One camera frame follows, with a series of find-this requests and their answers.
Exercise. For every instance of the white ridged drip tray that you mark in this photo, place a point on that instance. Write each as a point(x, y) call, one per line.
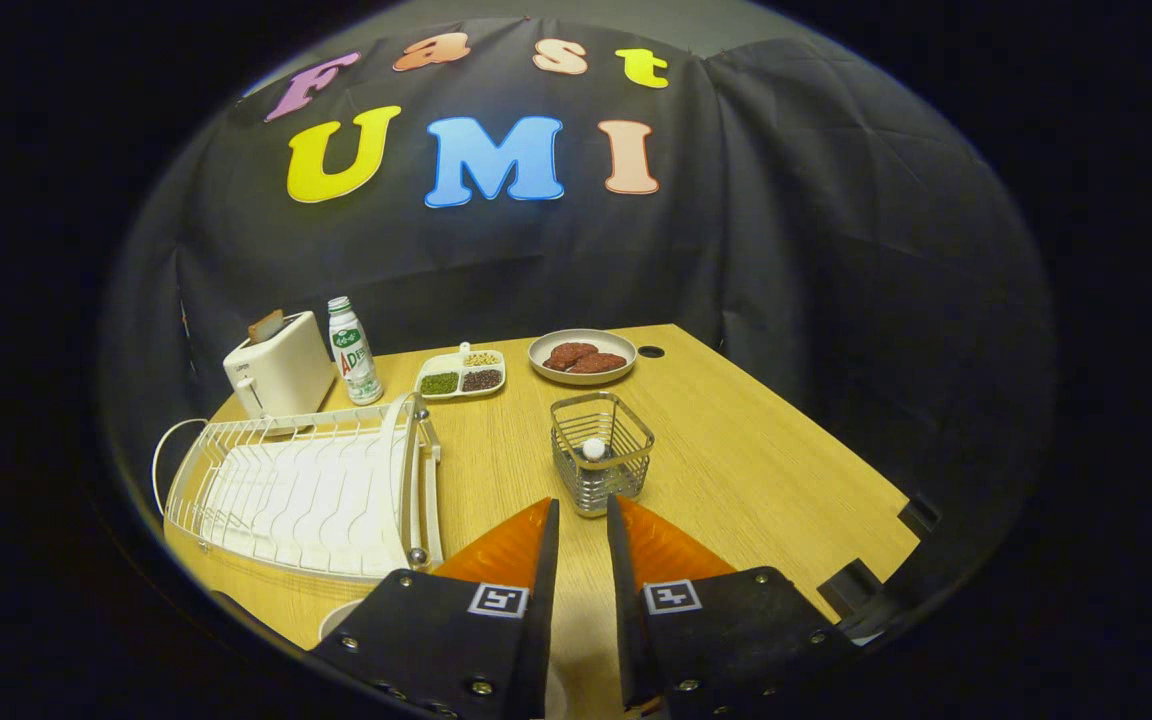
point(286, 500)

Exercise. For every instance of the white divided dish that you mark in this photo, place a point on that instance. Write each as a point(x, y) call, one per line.
point(448, 362)

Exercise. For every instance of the beige plate with patties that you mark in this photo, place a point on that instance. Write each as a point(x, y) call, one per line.
point(537, 352)

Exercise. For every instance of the yellow beans pile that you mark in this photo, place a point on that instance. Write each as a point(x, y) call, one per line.
point(481, 358)

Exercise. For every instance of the black table grommet hole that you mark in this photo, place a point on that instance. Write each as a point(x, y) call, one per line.
point(651, 352)

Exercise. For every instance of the green beans pile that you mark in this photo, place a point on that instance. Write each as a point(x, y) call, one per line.
point(439, 383)

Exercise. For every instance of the white bottle with green label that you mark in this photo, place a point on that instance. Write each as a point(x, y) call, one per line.
point(356, 360)

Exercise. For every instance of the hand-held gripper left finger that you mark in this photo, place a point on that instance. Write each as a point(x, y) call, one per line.
point(539, 640)

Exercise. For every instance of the white toaster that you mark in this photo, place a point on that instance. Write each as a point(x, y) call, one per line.
point(281, 375)

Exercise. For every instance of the toasted bread slice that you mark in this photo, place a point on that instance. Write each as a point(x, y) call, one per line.
point(264, 326)

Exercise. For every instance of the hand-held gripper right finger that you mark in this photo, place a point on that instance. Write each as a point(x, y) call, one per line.
point(626, 620)

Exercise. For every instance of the black table bracket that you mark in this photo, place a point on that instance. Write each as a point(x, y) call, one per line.
point(920, 515)
point(851, 588)

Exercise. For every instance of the dark beans pile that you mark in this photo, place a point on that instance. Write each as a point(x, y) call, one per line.
point(482, 380)

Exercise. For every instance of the brown meat patty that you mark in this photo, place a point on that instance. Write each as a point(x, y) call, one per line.
point(604, 363)
point(571, 354)

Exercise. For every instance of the beige round plate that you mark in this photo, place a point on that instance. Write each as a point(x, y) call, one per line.
point(341, 618)

